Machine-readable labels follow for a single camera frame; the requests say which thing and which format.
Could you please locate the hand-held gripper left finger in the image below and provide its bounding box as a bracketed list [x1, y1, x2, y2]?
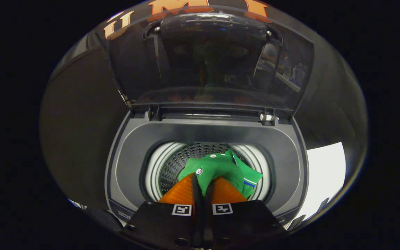
[120, 173, 204, 250]

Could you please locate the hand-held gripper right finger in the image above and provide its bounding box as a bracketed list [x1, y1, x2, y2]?
[203, 176, 287, 250]

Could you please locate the green polo shirt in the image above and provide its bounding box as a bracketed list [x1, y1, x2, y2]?
[178, 149, 264, 200]

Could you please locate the grey washing machine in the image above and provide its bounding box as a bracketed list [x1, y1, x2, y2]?
[105, 111, 310, 230]

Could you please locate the dark washing machine lid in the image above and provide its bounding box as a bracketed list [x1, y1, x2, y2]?
[106, 13, 315, 117]

